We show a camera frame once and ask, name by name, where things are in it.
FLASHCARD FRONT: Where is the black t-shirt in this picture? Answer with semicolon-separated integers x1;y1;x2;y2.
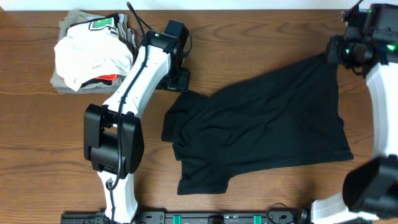
161;54;354;195

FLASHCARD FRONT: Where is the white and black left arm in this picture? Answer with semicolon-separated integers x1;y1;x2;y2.
83;20;192;223

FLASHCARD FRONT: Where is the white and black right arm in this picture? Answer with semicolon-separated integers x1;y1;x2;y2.
302;3;397;223

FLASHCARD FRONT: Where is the khaki folded garment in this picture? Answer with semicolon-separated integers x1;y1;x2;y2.
50;11;137;94

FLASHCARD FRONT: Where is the red and black folded garment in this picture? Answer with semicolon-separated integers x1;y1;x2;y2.
60;74;123;90

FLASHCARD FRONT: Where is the white folded shirt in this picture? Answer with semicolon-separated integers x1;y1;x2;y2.
54;16;133;91

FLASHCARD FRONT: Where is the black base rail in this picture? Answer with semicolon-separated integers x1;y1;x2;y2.
60;210;371;224

